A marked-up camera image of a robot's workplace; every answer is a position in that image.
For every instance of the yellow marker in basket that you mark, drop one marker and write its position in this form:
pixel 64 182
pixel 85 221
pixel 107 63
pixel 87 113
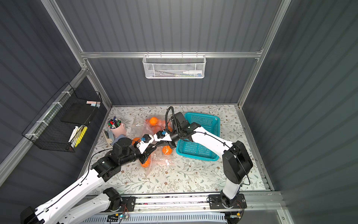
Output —
pixel 79 136

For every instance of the pink pen cup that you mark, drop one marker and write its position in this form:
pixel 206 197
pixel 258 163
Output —
pixel 117 127

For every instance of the orange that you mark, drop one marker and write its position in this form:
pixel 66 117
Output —
pixel 147 163
pixel 167 150
pixel 153 121
pixel 135 140

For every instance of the teal plastic basket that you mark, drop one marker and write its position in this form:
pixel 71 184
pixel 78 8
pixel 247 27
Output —
pixel 199 148

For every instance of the clear pink-dotted zip-top bag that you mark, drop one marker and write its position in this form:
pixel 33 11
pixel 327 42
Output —
pixel 157 153

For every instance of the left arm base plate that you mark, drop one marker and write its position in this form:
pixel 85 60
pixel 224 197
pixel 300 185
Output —
pixel 124 204

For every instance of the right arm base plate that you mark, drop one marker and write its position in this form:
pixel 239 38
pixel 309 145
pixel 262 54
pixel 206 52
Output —
pixel 220 201

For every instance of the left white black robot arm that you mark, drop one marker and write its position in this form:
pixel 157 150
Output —
pixel 64 208

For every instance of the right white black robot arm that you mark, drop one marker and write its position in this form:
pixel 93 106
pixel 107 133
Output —
pixel 236 160

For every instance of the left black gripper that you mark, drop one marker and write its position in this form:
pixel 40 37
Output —
pixel 146 155

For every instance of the white wire wall basket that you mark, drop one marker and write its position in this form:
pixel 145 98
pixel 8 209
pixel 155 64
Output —
pixel 174 67

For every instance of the black wire wall basket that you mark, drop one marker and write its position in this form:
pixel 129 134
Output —
pixel 56 128

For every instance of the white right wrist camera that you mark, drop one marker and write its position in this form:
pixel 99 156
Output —
pixel 162 136

